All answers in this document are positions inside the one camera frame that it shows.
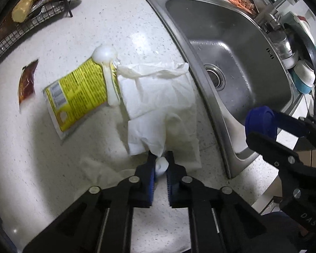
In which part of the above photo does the black wire rack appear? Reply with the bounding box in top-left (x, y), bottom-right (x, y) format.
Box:
top-left (0, 0), bottom-right (84, 69)

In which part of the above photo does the white and blue bowl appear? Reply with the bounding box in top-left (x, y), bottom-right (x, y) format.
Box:
top-left (290, 59), bottom-right (316, 95)

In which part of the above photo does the white plastic spoon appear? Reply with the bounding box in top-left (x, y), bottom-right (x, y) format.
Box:
top-left (92, 45), bottom-right (121, 107)

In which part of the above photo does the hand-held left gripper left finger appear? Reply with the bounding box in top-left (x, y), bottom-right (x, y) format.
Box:
top-left (24, 153), bottom-right (157, 253)

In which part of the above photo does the chrome faucet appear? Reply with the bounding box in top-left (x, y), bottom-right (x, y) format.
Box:
top-left (255, 0), bottom-right (282, 32)

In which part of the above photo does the stainless steel pot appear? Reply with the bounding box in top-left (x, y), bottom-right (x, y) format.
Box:
top-left (271, 30), bottom-right (297, 67)

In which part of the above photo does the white paper towel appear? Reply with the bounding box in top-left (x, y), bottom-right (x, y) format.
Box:
top-left (116, 61), bottom-right (202, 176)

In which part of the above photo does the brown sauce packet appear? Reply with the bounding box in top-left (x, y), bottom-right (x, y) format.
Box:
top-left (18, 59), bottom-right (39, 112)

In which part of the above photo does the sink drain strainer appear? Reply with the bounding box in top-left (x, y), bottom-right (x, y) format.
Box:
top-left (203, 64), bottom-right (225, 90)

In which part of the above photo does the blue bottle cap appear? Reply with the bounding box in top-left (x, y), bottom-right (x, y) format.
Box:
top-left (244, 106), bottom-right (277, 141)

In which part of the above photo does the orange scrub sponge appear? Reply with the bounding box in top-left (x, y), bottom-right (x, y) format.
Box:
top-left (226, 0), bottom-right (256, 12)

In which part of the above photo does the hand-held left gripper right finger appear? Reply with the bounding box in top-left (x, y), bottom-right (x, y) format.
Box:
top-left (166, 151), bottom-right (298, 253)

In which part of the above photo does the ginger root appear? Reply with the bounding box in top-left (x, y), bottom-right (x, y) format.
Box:
top-left (11, 0), bottom-right (62, 23)

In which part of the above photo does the yellow printed packet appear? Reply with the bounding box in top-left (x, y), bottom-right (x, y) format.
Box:
top-left (43, 57), bottom-right (122, 141)

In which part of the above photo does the stainless steel sink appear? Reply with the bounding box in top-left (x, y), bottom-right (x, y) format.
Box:
top-left (138, 0), bottom-right (300, 180)

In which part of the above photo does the crumpled clear plastic film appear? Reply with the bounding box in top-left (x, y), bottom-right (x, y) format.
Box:
top-left (74, 155), bottom-right (137, 199)

